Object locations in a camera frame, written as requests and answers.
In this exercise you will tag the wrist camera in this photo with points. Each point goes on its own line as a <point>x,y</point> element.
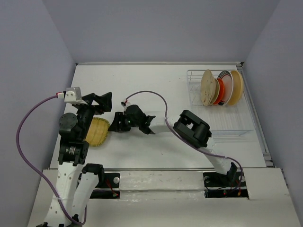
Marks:
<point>125,103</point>
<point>73,95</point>

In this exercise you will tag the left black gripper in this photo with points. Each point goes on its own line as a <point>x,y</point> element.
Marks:
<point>105,101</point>

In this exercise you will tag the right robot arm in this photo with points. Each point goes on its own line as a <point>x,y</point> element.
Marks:
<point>189,128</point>

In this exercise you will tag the white wire dish rack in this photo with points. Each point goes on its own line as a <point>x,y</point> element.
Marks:
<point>224,120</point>

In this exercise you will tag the small cream plate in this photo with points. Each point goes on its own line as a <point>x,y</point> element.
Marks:
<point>217,89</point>

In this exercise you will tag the orange plate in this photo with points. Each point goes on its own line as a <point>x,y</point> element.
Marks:
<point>221,91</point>

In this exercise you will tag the plain tan plate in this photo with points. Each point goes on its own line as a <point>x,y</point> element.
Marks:
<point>238,87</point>

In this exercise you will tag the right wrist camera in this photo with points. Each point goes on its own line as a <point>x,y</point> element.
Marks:
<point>125,103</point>

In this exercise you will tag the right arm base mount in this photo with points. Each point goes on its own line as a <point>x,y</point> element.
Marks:
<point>217,186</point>

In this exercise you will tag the yellow woven pattern plate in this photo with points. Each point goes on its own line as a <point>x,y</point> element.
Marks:
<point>98,132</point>

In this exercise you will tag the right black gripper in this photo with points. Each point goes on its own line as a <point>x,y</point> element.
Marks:
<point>115,126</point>

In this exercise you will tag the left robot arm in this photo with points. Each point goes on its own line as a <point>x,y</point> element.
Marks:
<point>76,180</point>

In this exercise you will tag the green rimmed white plate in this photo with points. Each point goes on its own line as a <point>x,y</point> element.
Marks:
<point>227,80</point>

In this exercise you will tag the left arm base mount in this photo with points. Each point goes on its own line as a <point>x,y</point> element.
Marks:
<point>109,188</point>

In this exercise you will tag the beige bird pattern plate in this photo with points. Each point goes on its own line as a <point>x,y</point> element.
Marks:
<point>207,87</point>

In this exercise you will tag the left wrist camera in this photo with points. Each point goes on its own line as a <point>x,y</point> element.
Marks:
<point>73,95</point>

